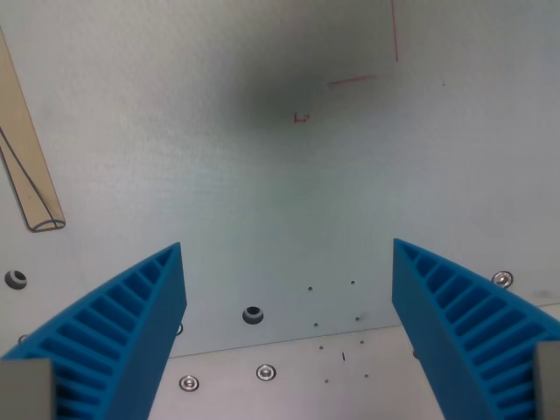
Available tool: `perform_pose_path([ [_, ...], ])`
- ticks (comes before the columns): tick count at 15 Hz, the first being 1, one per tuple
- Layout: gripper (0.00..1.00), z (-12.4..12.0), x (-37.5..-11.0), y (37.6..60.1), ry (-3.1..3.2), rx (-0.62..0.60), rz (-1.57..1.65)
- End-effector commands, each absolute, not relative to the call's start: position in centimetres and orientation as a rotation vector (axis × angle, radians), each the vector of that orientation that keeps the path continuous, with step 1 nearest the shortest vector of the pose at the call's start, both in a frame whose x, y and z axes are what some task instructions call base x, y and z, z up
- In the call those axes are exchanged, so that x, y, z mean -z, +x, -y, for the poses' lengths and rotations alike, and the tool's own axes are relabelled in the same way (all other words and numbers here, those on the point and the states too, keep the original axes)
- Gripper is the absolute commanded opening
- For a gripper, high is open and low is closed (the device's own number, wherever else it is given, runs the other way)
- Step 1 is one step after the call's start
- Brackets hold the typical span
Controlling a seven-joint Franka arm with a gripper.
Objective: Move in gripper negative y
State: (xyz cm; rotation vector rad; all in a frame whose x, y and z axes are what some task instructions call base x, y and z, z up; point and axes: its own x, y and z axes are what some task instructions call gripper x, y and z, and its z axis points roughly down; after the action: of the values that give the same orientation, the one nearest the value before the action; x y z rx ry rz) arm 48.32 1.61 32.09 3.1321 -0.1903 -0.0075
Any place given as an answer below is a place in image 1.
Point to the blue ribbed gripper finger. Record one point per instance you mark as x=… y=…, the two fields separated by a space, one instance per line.
x=442 y=319
x=131 y=324

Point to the silver screw in table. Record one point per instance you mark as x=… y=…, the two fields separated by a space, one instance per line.
x=502 y=278
x=266 y=372
x=178 y=328
x=189 y=383

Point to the wooden strip with pen lines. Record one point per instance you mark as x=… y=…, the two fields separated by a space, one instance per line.
x=26 y=153

